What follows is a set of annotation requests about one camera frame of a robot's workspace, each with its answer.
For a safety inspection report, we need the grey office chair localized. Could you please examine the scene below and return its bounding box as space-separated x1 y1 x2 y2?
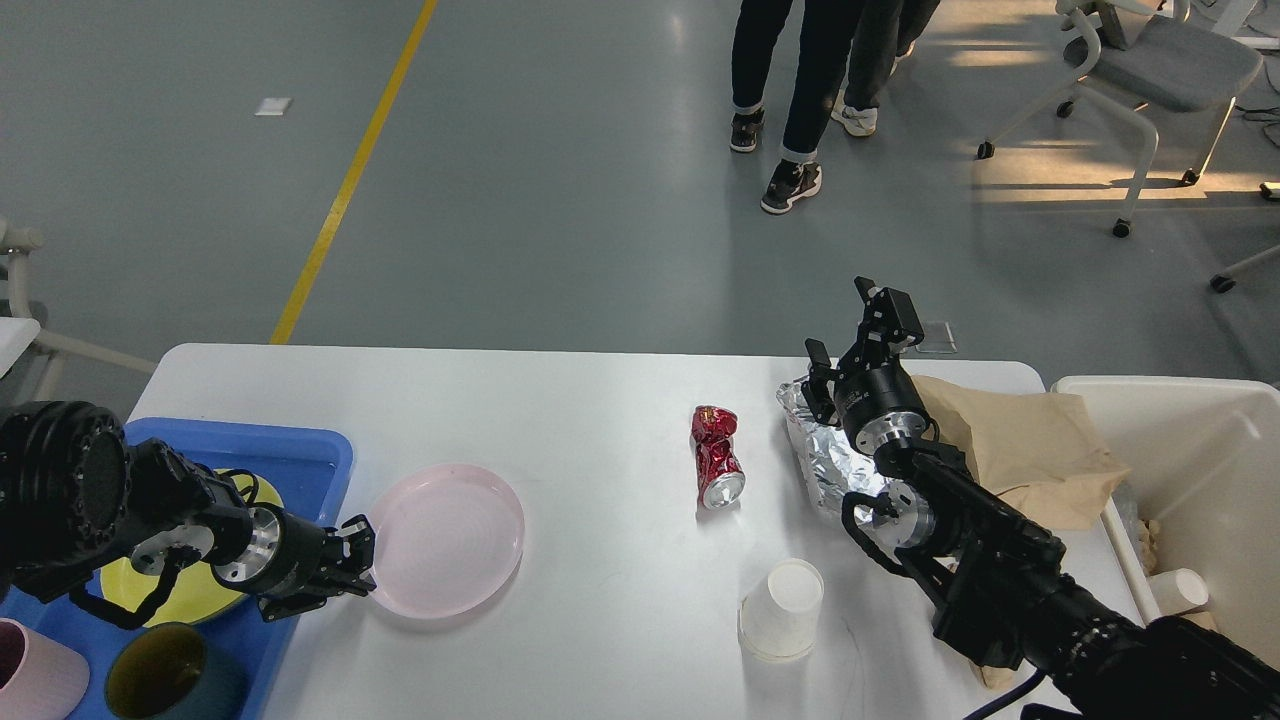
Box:
975 1 1265 238

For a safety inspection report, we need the yellow plate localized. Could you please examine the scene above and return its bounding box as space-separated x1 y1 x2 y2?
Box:
99 468 284 628

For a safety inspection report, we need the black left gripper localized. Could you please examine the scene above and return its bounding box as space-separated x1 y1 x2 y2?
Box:
212 505 376 623

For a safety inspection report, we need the blue plastic tray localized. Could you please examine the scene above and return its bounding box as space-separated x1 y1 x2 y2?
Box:
3 416 355 719

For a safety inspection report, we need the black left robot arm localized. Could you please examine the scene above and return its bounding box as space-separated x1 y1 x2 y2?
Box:
1 401 376 630

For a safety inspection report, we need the pink plate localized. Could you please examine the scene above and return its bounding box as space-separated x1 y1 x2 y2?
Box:
369 462 526 621

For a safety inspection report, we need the paper cup in bin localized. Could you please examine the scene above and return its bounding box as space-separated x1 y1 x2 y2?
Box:
1147 568 1210 618

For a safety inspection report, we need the chair base right edge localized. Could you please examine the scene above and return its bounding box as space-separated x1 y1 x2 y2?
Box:
1208 243 1280 293

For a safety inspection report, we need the person in black trousers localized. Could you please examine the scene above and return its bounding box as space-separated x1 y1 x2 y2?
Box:
730 1 865 215

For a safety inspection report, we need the white paper cup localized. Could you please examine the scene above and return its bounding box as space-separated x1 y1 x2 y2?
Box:
739 559 826 664

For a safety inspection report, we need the floor outlet plate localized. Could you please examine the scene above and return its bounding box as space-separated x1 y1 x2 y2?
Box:
915 322 957 355

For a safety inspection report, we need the crushed red soda can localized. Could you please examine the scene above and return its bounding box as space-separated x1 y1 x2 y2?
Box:
690 405 746 510

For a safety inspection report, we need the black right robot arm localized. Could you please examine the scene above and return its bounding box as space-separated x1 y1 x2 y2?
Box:
801 275 1279 719

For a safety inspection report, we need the pink cup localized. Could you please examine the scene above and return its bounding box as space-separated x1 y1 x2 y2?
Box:
1 618 90 719

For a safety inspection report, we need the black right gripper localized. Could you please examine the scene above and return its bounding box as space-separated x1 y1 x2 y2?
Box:
803 277 931 454

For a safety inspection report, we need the brown paper bag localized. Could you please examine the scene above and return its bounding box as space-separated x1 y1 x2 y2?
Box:
913 375 1132 530

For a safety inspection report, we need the white chair frame left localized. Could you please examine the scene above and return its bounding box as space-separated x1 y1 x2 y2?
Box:
1 217 157 401

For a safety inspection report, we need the dark teal mug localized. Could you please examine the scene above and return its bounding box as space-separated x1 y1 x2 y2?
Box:
102 623 250 719

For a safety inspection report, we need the white plastic bin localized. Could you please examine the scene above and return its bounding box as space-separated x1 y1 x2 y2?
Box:
1053 375 1279 666

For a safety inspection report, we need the crumpled aluminium foil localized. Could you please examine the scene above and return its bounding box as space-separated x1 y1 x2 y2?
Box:
774 380 888 527

